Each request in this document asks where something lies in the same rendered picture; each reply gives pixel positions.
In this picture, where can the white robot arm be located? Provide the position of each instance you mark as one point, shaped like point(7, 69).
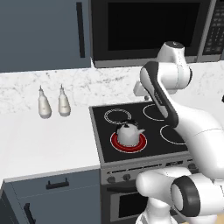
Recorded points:
point(201, 137)

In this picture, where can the black microwave oven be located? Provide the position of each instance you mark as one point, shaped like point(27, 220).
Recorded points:
point(131, 29)

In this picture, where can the grey oven door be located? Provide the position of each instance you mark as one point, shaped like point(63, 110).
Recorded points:
point(116, 207)

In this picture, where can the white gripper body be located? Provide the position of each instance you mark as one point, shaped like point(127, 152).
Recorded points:
point(141, 90)

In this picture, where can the white kettle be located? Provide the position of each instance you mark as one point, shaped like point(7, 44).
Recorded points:
point(128, 134)

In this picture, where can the grey stove knob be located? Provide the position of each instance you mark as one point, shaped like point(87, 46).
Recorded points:
point(191, 166)
point(110, 179)
point(126, 177)

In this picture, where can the blue-grey low cupboard door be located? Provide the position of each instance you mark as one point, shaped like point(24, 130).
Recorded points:
point(67, 213)

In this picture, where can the blue-grey drawer front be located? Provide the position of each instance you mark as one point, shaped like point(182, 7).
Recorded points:
point(81, 183)

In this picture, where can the black and grey stove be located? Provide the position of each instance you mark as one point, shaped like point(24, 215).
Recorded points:
point(102, 151)

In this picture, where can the white bottle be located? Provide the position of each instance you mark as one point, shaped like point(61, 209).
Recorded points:
point(44, 105)
point(64, 104)

